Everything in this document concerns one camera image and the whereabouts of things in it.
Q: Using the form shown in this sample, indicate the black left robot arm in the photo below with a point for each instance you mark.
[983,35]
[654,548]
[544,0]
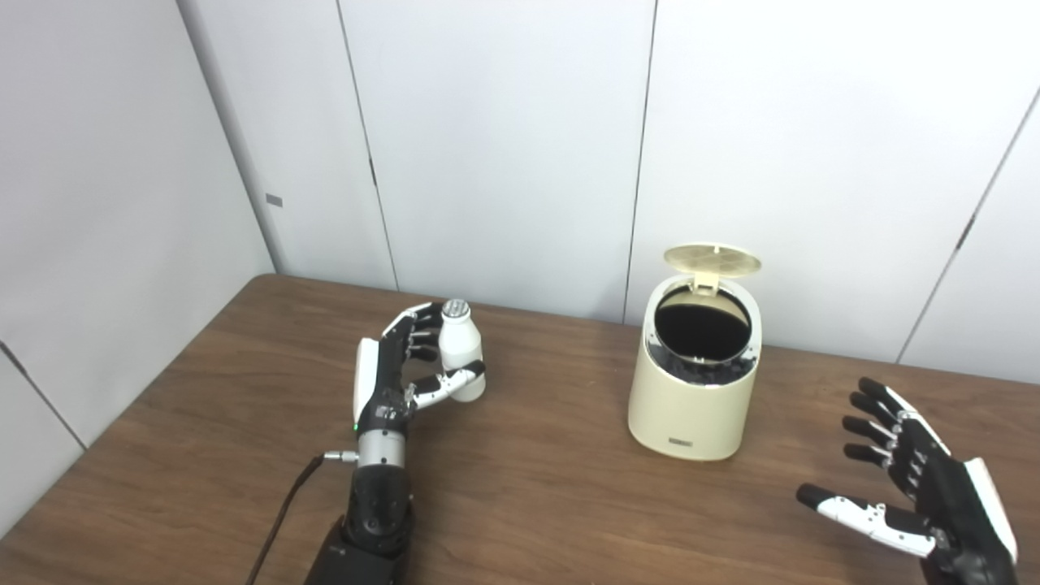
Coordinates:
[378,504]

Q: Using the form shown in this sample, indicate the cream-colored bin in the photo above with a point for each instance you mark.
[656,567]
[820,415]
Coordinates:
[691,414]

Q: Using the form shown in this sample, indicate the small white plastic bottle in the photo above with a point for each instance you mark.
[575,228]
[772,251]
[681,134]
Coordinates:
[461,345]

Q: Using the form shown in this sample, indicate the cream round bin lid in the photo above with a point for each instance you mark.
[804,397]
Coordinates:
[713,260]

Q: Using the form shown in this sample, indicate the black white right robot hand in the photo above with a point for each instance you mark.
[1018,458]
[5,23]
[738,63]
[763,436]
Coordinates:
[959,504]

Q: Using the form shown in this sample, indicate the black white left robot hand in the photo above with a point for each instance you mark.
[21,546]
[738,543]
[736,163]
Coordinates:
[382,382]

